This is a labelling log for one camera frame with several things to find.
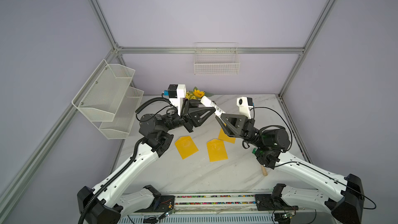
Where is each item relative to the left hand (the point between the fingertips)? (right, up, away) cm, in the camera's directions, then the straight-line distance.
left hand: (213, 110), depth 46 cm
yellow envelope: (-14, -23, +48) cm, 55 cm away
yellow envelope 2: (+5, -25, +47) cm, 53 cm away
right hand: (+2, -3, +2) cm, 4 cm away
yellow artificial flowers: (-7, +9, +40) cm, 41 cm away
